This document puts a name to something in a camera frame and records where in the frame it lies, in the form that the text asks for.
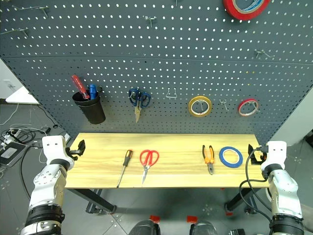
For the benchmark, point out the white power strip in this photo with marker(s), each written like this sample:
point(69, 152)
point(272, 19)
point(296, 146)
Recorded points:
point(8, 137)

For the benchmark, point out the blue white tape roll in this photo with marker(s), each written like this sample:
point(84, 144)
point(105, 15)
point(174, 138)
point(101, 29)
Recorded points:
point(249, 8)

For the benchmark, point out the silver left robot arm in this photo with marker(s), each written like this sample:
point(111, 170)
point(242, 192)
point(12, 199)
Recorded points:
point(49, 181)

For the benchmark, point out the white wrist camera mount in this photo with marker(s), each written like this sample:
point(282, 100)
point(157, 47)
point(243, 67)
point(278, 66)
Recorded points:
point(55, 149)
point(275, 154)

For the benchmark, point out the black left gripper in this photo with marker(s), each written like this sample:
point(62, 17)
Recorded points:
point(73, 152)

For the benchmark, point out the white side table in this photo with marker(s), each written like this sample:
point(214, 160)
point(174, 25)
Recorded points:
point(20, 96)

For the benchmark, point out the small red tape roll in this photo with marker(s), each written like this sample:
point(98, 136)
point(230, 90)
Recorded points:
point(242, 111)

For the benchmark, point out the yellow tape roll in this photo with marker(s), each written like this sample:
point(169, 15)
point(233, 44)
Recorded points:
point(192, 110)

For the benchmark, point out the long metal pegboard hook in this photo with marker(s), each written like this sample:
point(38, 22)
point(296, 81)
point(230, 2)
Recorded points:
point(17, 30)
point(262, 53)
point(31, 7)

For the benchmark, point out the grey flat box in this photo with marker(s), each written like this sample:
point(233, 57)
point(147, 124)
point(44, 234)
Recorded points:
point(11, 153)

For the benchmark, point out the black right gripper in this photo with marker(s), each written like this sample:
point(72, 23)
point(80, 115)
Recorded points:
point(260, 154)

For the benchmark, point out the black plastic cup holder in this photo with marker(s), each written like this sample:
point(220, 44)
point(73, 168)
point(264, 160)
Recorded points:
point(93, 110)

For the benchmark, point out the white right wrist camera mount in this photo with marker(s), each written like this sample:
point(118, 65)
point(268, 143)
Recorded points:
point(275, 154)

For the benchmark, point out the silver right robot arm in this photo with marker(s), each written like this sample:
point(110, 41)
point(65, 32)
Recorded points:
point(283, 191)

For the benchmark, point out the black table leg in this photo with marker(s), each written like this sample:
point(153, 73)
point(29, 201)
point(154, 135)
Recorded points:
point(97, 199)
point(240, 198)

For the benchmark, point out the dark rounded shape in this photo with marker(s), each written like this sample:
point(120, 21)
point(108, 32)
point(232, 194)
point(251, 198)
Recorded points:
point(144, 227)
point(204, 228)

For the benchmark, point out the large red tape roll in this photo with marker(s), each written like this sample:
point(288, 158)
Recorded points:
point(231, 11)

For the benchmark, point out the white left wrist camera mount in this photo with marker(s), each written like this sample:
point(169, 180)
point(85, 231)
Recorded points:
point(55, 149)

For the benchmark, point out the grey pegboard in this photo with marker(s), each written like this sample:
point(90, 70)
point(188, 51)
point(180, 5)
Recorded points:
point(156, 61)

